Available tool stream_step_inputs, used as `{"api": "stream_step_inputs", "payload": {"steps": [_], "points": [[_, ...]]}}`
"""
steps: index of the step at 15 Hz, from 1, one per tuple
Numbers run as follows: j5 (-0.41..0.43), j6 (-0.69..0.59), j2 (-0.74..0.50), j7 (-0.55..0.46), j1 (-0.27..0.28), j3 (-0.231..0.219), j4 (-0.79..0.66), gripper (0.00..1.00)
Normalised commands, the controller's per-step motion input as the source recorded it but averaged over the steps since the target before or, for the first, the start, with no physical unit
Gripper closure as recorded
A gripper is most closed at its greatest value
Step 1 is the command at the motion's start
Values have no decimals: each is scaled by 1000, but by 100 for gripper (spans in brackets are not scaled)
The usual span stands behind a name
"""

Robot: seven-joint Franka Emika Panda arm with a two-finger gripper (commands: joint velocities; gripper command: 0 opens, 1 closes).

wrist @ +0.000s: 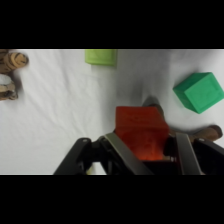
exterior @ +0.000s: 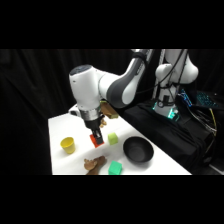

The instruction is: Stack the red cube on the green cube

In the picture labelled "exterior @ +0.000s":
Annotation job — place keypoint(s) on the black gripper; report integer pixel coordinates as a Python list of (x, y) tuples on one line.
[(92, 123)]

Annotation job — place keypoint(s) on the red cube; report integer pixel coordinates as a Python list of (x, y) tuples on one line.
[(97, 143)]

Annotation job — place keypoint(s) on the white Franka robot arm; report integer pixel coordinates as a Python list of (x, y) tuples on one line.
[(83, 86)]

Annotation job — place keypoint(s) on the light green cube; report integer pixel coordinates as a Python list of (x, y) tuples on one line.
[(113, 138)]

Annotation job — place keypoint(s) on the dark green cube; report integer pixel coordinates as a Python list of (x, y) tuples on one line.
[(115, 168)]

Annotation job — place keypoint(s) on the striped tiger plush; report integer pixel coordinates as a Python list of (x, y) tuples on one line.
[(108, 111)]

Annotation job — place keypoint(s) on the brown plush animal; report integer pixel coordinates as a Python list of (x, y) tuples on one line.
[(95, 163)]

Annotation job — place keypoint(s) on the yellow cup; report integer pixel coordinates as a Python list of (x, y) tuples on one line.
[(68, 146)]

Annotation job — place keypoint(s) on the black bowl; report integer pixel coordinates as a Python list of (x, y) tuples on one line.
[(138, 150)]

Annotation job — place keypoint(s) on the black cloth-covered stand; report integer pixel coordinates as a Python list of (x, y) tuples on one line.
[(160, 133)]

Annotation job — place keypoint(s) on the black curtain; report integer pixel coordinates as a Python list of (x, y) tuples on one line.
[(30, 100)]

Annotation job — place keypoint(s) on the small green light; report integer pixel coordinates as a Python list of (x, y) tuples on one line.
[(173, 116)]

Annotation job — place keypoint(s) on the backlit keyboard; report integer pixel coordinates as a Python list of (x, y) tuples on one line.
[(204, 98)]

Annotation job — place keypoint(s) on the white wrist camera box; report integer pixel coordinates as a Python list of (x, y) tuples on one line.
[(74, 110)]

